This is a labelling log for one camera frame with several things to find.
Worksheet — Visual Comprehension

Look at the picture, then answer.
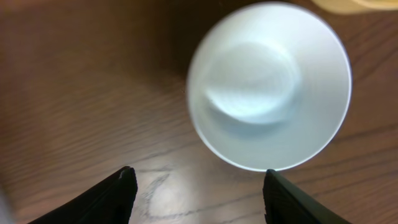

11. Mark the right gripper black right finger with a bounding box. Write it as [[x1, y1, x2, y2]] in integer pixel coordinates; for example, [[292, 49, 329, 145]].
[[262, 169, 350, 224]]

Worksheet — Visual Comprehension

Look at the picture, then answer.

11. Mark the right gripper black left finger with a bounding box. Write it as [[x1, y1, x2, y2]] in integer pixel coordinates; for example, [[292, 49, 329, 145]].
[[31, 166, 138, 224]]

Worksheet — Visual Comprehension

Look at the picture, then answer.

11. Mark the white bowl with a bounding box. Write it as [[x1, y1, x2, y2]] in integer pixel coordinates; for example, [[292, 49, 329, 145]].
[[187, 2, 353, 172]]

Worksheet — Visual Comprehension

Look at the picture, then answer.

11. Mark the yellow bowl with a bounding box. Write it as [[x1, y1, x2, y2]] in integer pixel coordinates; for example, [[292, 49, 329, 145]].
[[312, 0, 397, 14]]

